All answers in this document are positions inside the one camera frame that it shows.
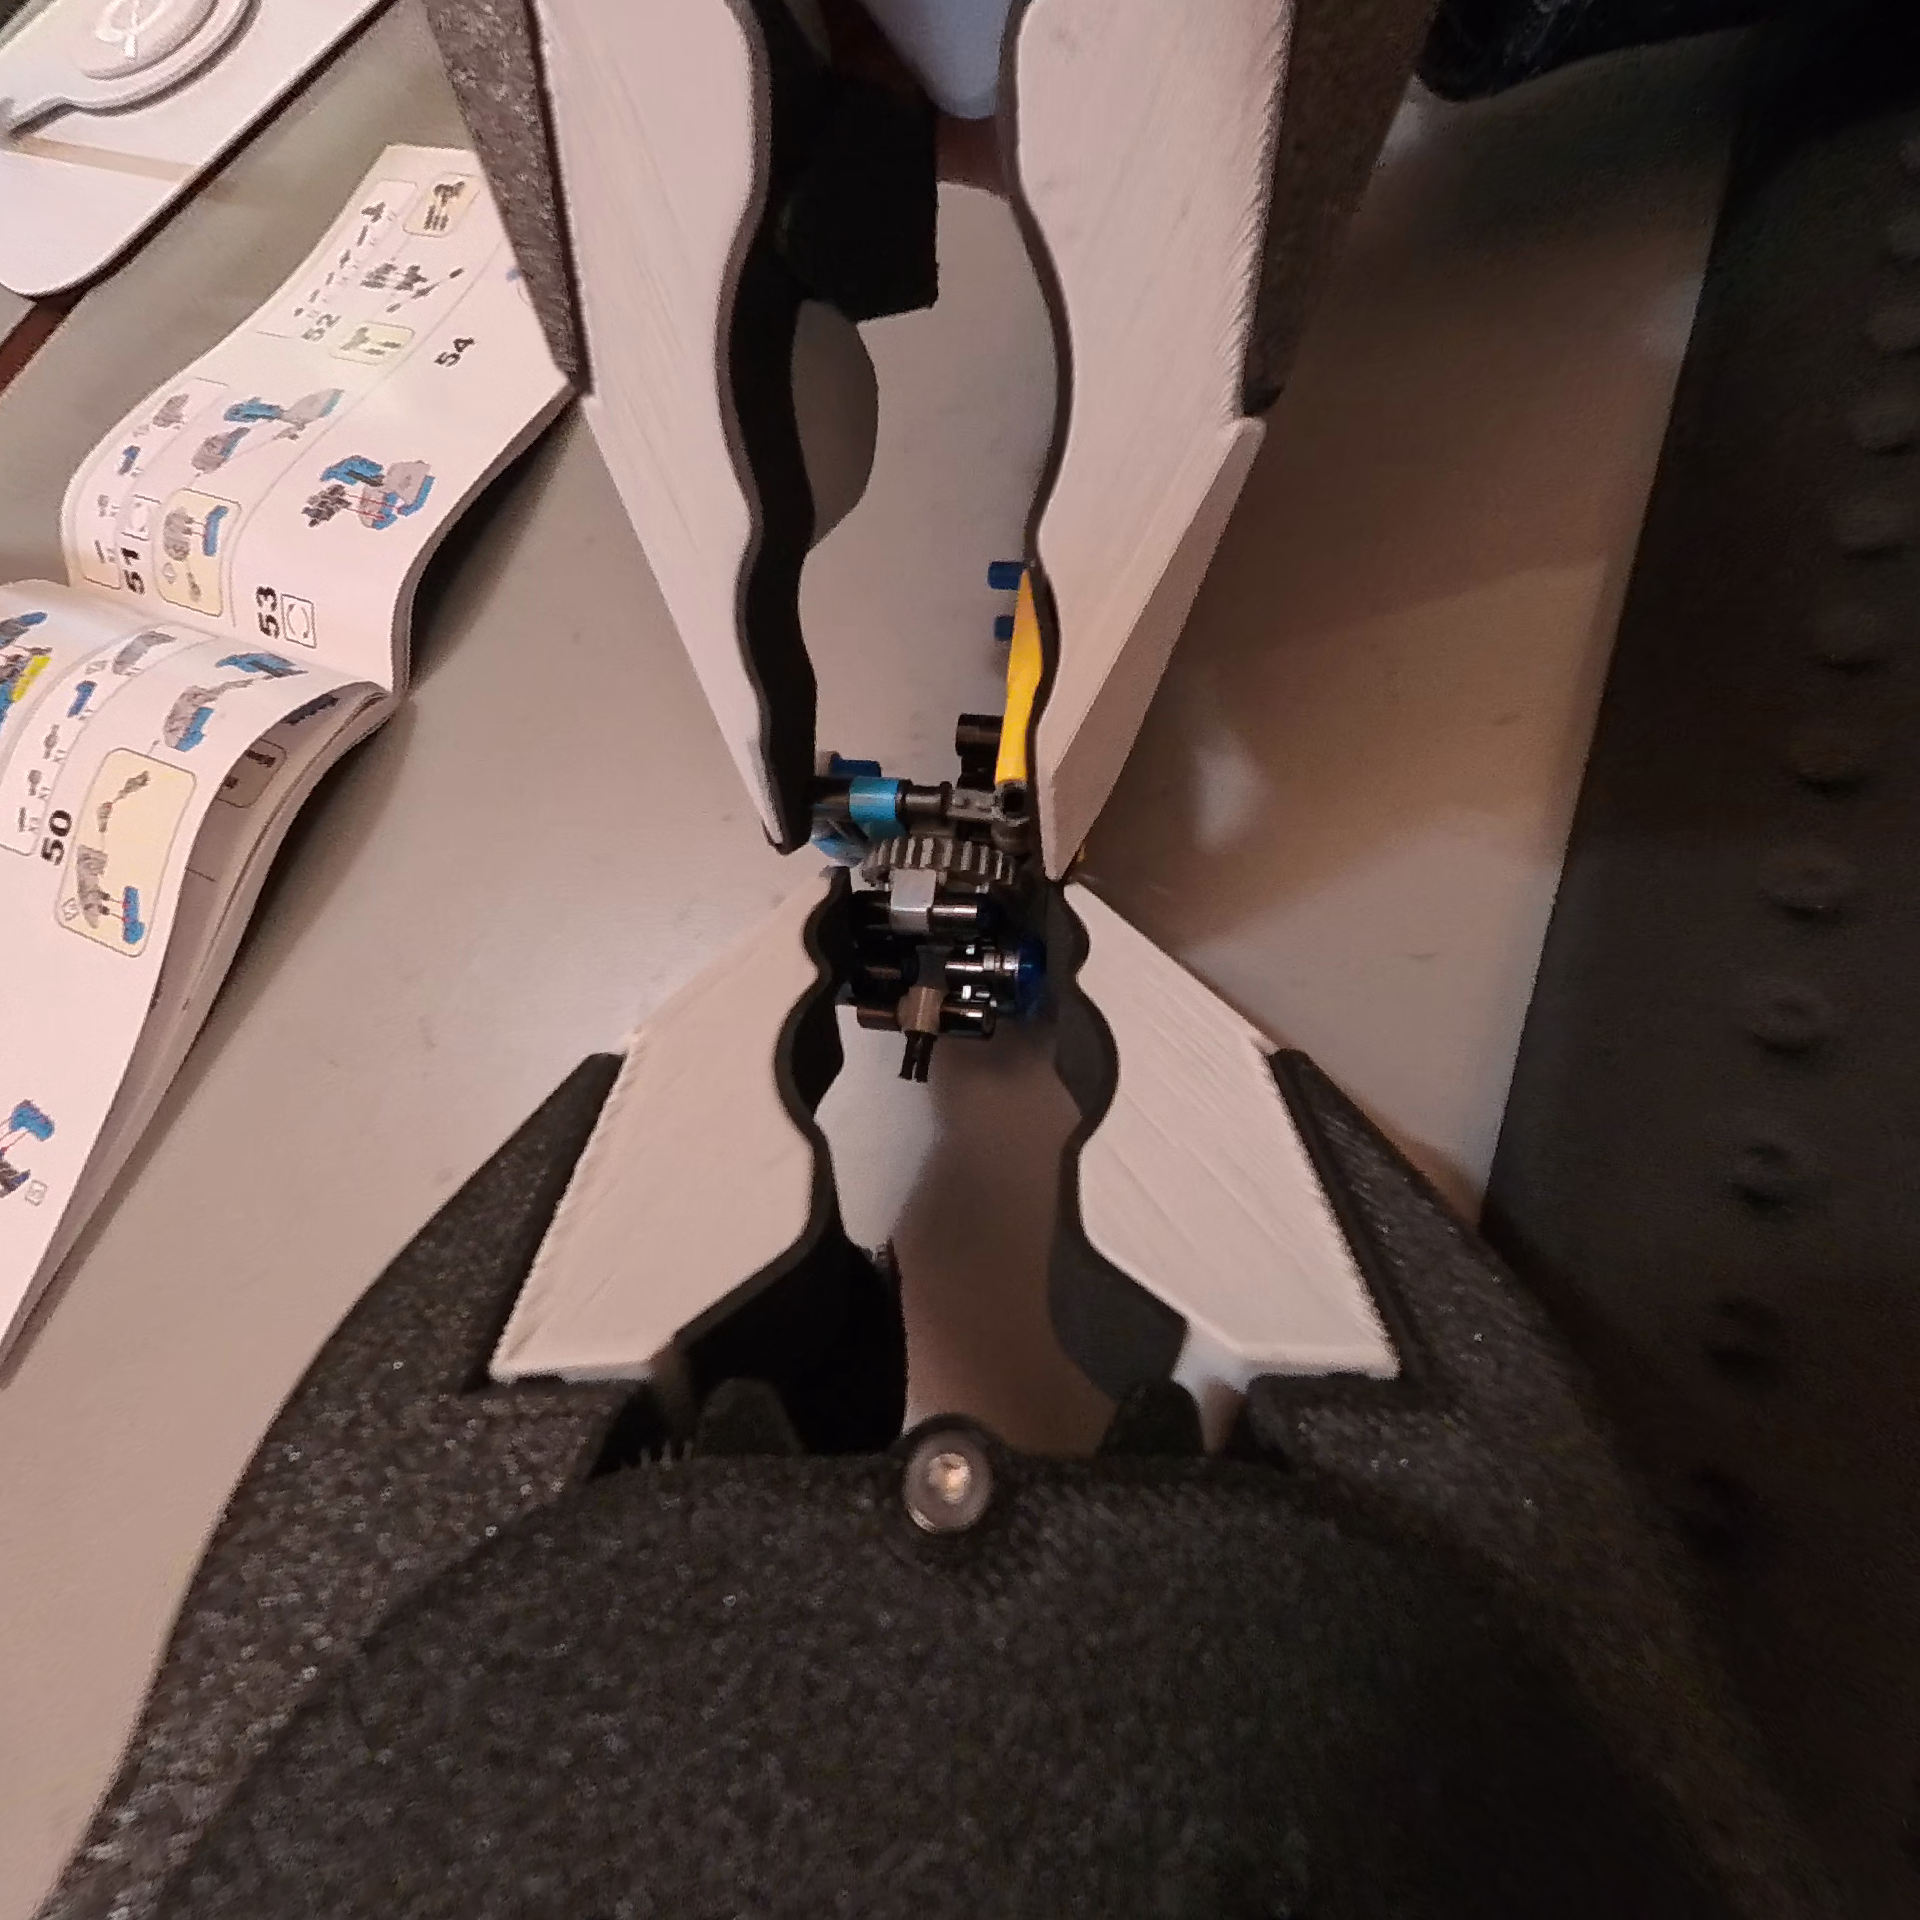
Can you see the white desk lamp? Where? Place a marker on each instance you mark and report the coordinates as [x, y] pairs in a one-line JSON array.
[[120, 151]]

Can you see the yellow blue brick assembly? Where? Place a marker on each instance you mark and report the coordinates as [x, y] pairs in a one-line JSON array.
[[1023, 674]]

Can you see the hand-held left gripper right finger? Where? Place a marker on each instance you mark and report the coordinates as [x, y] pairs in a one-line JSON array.
[[1230, 1201]]

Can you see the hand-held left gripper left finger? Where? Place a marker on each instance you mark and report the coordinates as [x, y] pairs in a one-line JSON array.
[[660, 1201]]

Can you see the open instruction booklet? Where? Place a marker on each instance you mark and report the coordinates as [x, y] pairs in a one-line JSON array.
[[225, 600]]

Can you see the black blue domed brick assembly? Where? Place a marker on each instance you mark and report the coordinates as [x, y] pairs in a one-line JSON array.
[[944, 960]]

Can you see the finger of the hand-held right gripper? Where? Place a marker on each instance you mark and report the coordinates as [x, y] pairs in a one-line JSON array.
[[660, 301], [1155, 301]]

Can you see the grey desk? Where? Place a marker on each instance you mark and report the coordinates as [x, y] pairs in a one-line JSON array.
[[375, 1051]]

